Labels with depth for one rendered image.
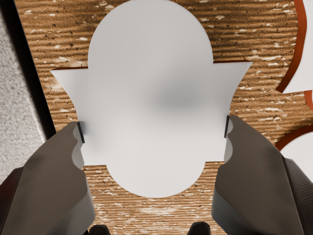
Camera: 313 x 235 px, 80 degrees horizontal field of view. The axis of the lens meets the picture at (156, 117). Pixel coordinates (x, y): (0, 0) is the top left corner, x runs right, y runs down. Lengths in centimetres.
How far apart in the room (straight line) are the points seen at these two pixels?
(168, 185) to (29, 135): 16
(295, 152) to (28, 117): 27
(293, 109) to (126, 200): 20
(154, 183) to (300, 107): 14
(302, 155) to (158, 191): 14
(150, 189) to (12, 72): 17
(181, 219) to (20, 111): 22
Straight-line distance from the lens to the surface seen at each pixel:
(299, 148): 22
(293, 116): 21
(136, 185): 16
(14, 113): 24
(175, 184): 16
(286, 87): 18
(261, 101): 19
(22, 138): 26
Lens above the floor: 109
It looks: 64 degrees down
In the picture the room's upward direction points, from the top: 180 degrees counter-clockwise
